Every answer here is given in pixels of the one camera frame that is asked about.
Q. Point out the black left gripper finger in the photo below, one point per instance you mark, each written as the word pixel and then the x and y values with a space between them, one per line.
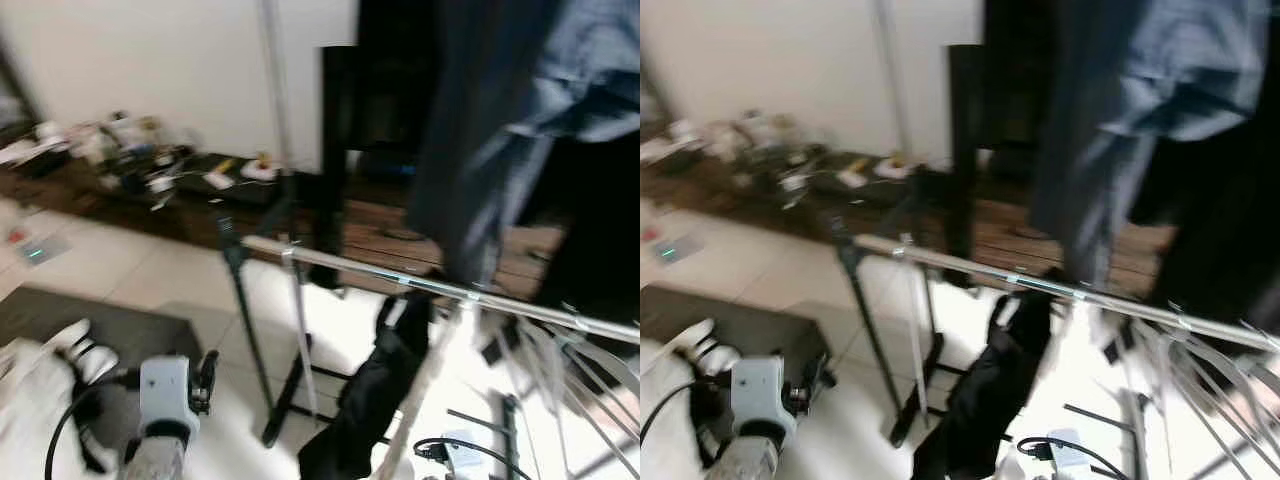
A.
pixel 207 380
pixel 810 382

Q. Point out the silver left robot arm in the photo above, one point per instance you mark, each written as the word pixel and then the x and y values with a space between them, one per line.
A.
pixel 750 462
pixel 155 462

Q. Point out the grey empty hanger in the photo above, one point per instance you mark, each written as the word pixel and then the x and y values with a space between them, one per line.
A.
pixel 1245 365
pixel 555 400
pixel 1215 420
pixel 610 365
pixel 590 420
pixel 1180 400

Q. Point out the white striped shirt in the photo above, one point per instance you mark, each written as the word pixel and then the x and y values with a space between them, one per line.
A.
pixel 30 410
pixel 665 400

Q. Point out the black hanging garment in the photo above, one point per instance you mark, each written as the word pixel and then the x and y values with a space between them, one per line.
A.
pixel 370 390
pixel 985 390

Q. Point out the grey flat floor device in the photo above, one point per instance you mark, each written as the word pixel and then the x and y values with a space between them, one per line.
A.
pixel 680 248
pixel 42 248

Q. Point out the white power strip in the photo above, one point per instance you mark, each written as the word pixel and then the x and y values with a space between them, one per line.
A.
pixel 220 181
pixel 853 179

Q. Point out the white socket block yellow plug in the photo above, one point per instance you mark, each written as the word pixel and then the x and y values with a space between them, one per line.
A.
pixel 897 170
pixel 258 172

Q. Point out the white hanging garment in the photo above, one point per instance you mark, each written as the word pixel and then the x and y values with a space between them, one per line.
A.
pixel 430 380
pixel 1080 330

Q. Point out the dark wooden low cabinet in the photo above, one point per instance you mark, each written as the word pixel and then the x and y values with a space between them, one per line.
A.
pixel 380 230
pixel 1000 235

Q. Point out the grey leaning pole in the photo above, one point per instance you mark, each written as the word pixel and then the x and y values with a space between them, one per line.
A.
pixel 893 80
pixel 275 80

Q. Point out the black tall panel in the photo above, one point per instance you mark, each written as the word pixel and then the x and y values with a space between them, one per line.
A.
pixel 380 110
pixel 1000 110

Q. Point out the person in dark blue clothes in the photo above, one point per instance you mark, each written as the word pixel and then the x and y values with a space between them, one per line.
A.
pixel 500 120
pixel 1130 120

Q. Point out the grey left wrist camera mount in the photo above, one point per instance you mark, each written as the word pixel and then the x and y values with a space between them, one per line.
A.
pixel 165 390
pixel 762 390

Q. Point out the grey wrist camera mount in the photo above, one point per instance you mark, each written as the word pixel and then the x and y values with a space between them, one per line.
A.
pixel 1070 460
pixel 468 460
pixel 165 390
pixel 762 390

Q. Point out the black clothes rack chrome rail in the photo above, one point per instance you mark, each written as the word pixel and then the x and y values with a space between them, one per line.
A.
pixel 350 268
pixel 960 262

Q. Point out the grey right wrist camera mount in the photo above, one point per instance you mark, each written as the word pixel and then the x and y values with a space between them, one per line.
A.
pixel 468 460
pixel 1070 460

